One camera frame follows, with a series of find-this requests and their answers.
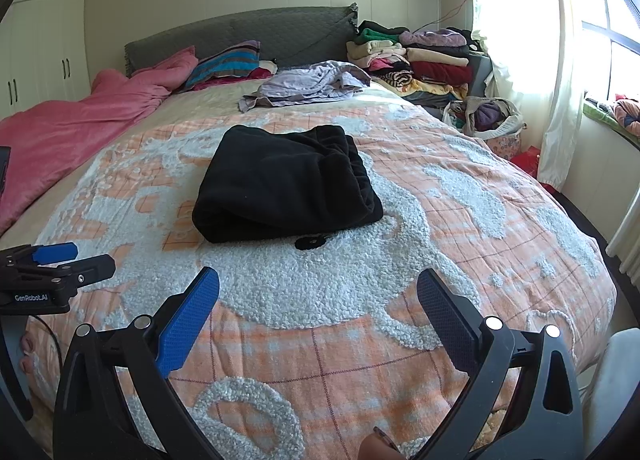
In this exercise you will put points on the red bag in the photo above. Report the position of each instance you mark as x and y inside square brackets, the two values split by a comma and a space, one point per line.
[525, 162]

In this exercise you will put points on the white chair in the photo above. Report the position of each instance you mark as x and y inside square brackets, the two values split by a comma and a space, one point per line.
[617, 380]

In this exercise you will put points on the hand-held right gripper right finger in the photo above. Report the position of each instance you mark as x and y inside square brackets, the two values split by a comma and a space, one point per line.
[445, 320]

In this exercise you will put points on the pink blanket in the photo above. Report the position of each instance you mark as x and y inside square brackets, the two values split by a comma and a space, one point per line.
[75, 125]

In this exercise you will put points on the striped pillow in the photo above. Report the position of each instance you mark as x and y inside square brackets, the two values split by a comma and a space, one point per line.
[225, 65]

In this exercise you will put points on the person's left hand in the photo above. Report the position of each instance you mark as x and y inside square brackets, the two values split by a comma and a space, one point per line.
[27, 342]

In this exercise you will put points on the green windowsill mat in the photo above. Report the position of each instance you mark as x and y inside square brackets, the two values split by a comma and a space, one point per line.
[597, 115]

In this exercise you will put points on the window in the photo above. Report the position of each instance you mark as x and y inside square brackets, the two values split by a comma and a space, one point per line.
[620, 15]

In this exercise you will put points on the grey quilted headboard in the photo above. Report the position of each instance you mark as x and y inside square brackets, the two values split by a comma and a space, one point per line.
[280, 32]

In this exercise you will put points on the bed with beige sheet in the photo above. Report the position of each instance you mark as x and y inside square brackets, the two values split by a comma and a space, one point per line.
[192, 110]

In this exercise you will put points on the lilac crumpled garment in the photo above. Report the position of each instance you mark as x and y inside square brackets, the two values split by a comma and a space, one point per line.
[305, 85]

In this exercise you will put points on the white curtain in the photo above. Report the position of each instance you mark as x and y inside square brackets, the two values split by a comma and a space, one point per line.
[627, 240]
[560, 115]

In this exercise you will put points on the dark grey bedside cabinet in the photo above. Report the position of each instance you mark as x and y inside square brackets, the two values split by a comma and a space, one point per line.
[480, 75]

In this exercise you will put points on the orange white tufted blanket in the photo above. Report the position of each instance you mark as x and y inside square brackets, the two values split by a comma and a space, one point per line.
[350, 290]

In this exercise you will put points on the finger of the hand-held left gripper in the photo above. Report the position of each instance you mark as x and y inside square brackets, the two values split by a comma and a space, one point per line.
[55, 252]
[92, 267]

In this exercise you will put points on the magenta pillow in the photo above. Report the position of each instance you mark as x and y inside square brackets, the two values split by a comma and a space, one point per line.
[255, 75]

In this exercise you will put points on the pink cloth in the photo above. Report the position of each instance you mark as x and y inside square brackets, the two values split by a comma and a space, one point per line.
[627, 112]

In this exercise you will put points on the pile of folded clothes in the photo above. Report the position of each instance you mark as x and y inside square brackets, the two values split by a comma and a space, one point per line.
[440, 70]

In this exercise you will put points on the beige bag of clothes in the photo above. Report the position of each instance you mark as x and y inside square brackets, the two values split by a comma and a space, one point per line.
[492, 115]

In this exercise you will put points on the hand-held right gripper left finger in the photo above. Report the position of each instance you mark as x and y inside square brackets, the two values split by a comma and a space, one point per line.
[187, 325]

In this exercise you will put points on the floral fabric basket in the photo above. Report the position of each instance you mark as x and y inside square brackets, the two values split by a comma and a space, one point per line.
[502, 145]

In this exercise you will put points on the black sweater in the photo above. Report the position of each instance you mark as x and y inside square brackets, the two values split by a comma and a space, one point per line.
[285, 180]

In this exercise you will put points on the white wardrobe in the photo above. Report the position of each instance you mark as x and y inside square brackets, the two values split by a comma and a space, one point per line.
[45, 50]

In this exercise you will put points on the person's right hand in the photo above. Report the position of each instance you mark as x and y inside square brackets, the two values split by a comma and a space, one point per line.
[372, 450]

